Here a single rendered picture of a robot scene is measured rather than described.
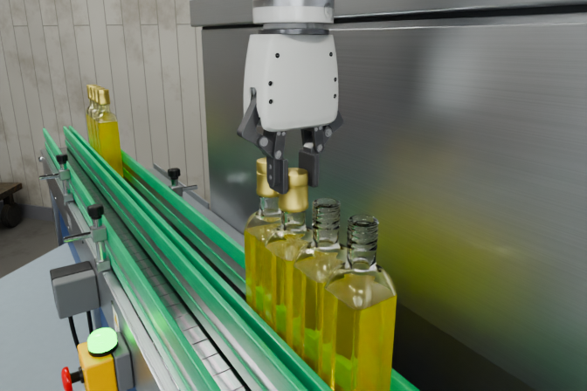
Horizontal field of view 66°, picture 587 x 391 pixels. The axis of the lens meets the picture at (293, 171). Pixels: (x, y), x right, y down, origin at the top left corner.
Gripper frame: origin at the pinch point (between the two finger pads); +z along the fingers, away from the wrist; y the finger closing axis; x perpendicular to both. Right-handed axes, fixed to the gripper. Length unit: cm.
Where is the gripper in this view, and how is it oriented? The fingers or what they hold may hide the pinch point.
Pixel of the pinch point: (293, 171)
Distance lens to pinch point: 51.5
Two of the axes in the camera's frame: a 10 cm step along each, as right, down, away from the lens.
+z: 0.0, 9.6, 2.8
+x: 5.6, 2.3, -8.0
